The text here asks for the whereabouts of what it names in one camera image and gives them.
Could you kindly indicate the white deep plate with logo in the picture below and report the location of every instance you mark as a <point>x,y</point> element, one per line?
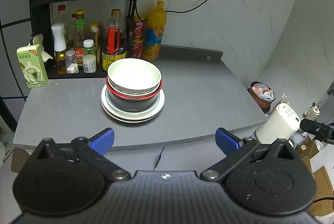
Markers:
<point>130,113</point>

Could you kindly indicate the orange juice bottle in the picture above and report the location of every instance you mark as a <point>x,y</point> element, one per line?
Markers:
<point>155,28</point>

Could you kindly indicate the white oval plate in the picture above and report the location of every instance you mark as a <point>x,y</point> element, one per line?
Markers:
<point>109,106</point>

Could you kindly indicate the white round plate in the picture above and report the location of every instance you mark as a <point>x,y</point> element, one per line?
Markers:
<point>133,117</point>

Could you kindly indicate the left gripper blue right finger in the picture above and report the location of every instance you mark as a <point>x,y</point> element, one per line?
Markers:
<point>227,142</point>

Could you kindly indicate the copper pot with packets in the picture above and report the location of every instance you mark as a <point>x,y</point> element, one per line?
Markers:
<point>263,95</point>

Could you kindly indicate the cream bowl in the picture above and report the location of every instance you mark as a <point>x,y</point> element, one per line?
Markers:
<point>134,75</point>
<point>133,93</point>

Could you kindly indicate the green label sauce bottle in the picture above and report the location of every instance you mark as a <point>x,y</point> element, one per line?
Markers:
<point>79,36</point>

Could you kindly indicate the soy sauce jug red handle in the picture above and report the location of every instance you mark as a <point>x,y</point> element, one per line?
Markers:
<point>115,43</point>

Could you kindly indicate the red soda can lower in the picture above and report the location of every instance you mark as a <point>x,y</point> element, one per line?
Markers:
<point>136,48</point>

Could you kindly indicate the cardboard box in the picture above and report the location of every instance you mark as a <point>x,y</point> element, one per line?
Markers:
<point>318,158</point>

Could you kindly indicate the green tea carton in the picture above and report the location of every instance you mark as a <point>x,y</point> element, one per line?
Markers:
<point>32,66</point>

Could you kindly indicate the clear spice jar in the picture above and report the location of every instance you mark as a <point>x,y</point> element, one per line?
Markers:
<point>71,62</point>

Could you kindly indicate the white electric kettle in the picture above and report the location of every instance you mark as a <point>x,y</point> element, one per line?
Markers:
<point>282,123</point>

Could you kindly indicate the white cap green bottle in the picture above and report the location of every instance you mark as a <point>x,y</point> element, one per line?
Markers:
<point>89,47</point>

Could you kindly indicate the red soda can upper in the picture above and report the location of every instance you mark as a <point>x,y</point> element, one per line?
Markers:
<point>138,27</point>

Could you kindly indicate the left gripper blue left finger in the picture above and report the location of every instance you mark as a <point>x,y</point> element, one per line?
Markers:
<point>102,141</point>

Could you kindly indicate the white spray bottle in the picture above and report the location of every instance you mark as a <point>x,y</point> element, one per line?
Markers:
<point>60,47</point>

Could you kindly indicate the white cap jar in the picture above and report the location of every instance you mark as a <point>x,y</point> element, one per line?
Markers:
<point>89,63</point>

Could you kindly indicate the red and black bowl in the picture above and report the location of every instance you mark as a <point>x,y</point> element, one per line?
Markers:
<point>131,102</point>

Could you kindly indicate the red soda can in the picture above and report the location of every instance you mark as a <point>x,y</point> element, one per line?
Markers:
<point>136,48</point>
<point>138,27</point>

